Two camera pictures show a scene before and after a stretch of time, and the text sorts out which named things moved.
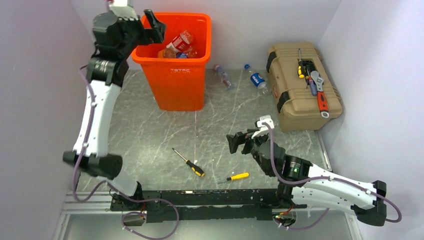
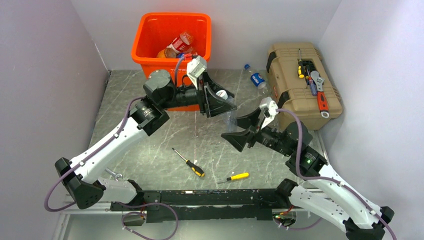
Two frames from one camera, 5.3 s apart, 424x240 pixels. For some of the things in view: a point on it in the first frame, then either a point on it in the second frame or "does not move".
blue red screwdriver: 312,85 does not move
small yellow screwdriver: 236,177 does not move
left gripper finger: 154,36 to 215,105
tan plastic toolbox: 302,86 does not move
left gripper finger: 155,24 to 217,91
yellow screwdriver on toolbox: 300,71 does not move
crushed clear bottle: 224,77 to 230,117
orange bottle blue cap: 167,53 does not move
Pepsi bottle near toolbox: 258,80 does not move
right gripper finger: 248,134 to 248,121
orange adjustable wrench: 322,100 does not move
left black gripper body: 142,34 to 202,98
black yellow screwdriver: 193,168 does not move
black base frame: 179,205 does not move
